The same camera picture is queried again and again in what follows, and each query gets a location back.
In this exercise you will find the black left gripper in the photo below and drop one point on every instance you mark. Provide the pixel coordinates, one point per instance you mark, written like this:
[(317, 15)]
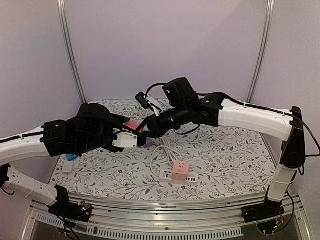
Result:
[(117, 120)]

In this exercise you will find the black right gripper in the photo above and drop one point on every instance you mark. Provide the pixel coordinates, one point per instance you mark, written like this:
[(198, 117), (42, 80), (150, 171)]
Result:
[(152, 125)]

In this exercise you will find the pink plug adapter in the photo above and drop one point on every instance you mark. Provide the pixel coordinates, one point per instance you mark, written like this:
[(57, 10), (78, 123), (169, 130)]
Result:
[(130, 128)]

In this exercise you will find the light pink cube socket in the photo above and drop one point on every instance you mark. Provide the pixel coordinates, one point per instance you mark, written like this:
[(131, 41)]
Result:
[(180, 171)]

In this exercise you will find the white power strip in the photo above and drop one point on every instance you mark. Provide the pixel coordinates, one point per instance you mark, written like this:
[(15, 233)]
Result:
[(167, 176)]

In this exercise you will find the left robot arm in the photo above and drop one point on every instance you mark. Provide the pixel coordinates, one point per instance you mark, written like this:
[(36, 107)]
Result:
[(92, 128)]

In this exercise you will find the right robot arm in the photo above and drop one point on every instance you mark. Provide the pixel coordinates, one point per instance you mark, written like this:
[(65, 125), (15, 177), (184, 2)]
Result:
[(220, 110)]

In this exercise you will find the blue plug adapter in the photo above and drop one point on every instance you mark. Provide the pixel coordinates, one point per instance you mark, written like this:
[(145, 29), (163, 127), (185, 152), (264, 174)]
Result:
[(71, 157)]

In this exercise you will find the white plug adapter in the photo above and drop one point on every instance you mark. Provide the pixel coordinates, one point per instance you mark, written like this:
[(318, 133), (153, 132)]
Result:
[(67, 167)]

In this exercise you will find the purple power strip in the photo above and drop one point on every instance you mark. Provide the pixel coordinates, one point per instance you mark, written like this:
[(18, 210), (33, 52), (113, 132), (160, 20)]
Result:
[(149, 143)]

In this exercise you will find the teal power strip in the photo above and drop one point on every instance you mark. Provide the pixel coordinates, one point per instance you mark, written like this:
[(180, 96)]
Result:
[(165, 105)]

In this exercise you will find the floral patterned table mat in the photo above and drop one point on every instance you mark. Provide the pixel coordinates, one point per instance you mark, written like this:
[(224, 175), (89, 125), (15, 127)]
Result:
[(229, 162)]

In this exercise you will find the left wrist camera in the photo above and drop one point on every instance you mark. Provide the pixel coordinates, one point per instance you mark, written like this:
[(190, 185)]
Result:
[(124, 139)]

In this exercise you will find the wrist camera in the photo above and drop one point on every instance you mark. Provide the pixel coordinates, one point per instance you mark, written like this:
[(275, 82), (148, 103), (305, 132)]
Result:
[(148, 102), (124, 139)]

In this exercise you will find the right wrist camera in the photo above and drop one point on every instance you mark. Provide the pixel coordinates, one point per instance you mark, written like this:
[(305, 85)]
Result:
[(148, 102)]

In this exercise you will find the aluminium front rail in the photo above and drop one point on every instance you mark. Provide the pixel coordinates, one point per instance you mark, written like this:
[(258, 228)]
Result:
[(209, 219)]

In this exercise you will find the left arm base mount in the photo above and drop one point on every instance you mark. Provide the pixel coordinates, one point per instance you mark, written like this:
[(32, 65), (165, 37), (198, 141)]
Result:
[(63, 208)]

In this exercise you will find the left aluminium frame post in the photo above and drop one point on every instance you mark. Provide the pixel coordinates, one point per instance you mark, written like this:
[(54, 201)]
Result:
[(62, 11)]

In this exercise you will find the aluminium frame post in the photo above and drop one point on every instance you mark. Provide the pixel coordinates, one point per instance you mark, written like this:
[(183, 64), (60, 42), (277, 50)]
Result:
[(270, 5), (62, 11)]

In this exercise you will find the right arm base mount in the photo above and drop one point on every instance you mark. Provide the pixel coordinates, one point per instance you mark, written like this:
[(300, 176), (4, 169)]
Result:
[(267, 209)]

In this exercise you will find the right aluminium frame post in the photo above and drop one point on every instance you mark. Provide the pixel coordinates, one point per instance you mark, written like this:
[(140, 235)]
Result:
[(270, 5)]

